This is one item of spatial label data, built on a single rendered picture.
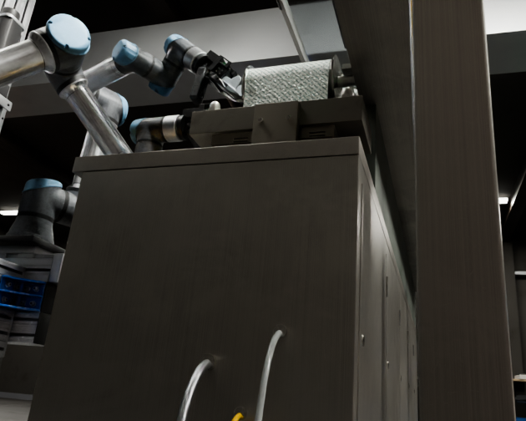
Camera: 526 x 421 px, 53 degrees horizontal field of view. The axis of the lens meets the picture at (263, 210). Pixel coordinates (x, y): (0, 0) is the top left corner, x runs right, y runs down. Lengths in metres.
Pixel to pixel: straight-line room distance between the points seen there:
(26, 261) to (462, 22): 1.51
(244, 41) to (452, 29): 3.86
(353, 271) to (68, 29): 1.01
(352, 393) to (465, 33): 0.61
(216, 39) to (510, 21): 2.15
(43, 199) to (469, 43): 1.57
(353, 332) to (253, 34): 3.60
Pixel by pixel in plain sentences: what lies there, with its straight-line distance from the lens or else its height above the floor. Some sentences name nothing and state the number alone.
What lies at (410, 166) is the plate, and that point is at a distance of 1.73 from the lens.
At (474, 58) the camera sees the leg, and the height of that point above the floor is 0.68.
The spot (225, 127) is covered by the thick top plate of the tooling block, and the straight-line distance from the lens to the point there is 1.21.
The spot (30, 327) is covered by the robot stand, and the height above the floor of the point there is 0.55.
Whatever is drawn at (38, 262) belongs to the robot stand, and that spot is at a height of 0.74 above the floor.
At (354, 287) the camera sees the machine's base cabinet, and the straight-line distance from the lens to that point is 0.93.
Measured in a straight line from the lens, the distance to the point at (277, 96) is 1.45.
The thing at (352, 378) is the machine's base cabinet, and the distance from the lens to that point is 0.91.
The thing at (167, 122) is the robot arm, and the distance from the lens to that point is 1.50.
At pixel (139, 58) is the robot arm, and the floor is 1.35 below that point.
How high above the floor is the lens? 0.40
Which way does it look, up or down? 20 degrees up
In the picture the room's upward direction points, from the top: 5 degrees clockwise
